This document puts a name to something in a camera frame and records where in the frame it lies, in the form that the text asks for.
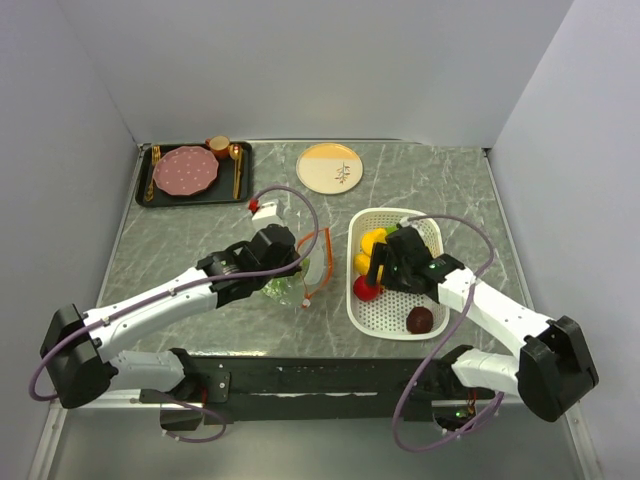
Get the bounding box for black serving tray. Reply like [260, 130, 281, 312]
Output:
[134, 142, 254, 208]

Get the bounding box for pink dotted plate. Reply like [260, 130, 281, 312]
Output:
[153, 146, 219, 197]

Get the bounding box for clear orange zip bag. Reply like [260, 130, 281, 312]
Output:
[291, 227, 333, 308]

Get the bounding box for dark maroon toy fruit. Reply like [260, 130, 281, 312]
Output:
[405, 306, 434, 335]

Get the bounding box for green toy grapes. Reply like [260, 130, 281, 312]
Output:
[262, 259, 309, 306]

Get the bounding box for orange cup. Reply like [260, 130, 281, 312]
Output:
[205, 135, 231, 160]

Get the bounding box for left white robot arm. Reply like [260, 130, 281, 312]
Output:
[40, 224, 301, 409]

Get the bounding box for cream orange round plate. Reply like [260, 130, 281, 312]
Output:
[296, 143, 364, 195]

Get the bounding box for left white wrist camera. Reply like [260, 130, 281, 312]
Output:
[251, 200, 283, 229]

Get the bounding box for gold fork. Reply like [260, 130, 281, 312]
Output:
[144, 145, 161, 202]

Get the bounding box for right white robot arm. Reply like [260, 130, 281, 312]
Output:
[366, 226, 599, 422]

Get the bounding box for yellow toy pear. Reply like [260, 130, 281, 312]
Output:
[360, 228, 387, 256]

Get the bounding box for yellow toy banana piece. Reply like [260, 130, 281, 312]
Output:
[353, 253, 384, 283]

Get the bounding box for red toy fruit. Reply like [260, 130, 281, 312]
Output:
[352, 276, 380, 302]

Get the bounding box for white perforated plastic basket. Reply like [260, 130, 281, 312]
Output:
[345, 208, 450, 341]

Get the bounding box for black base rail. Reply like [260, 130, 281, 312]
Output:
[168, 350, 494, 423]

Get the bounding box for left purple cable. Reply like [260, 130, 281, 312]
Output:
[28, 185, 320, 401]

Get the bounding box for gold spoon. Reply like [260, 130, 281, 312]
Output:
[229, 144, 243, 161]

